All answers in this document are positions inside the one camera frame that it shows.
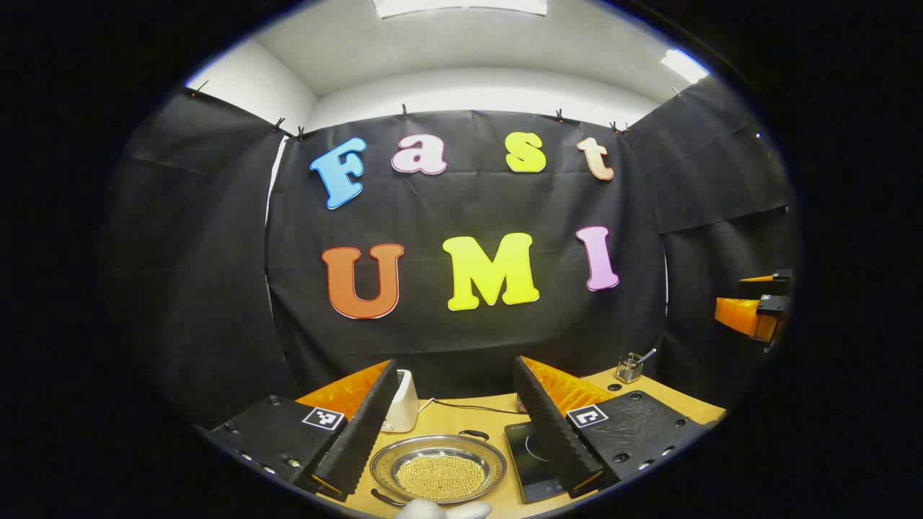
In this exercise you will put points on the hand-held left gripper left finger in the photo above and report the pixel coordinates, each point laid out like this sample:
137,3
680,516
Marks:
360,432

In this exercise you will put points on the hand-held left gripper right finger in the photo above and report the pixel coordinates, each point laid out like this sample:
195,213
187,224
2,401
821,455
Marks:
551,432

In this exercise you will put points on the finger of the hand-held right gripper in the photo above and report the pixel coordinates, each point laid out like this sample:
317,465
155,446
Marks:
743,316
782,274

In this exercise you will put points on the black induction cooktop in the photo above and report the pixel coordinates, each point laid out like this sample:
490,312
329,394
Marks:
530,461

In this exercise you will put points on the stainless steel pot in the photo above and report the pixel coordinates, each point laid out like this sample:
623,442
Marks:
404,450

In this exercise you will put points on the pile of soybeans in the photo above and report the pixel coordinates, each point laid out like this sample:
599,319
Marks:
440,476

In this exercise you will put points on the white toaster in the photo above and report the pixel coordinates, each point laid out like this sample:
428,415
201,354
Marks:
404,404

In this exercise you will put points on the metal utensil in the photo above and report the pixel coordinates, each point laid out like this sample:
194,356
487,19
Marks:
647,355

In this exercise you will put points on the white cloth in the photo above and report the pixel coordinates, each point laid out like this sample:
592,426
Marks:
433,510

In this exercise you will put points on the ceiling light panel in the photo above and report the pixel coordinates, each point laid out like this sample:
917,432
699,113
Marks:
685,66
461,6

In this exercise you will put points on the black backdrop cloth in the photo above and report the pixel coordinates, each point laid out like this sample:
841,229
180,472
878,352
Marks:
433,209

